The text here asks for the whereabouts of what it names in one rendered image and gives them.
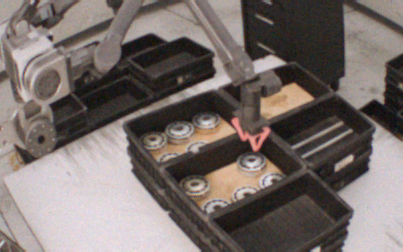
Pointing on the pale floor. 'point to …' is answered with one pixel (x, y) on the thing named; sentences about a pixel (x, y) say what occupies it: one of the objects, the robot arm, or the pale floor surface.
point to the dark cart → (298, 35)
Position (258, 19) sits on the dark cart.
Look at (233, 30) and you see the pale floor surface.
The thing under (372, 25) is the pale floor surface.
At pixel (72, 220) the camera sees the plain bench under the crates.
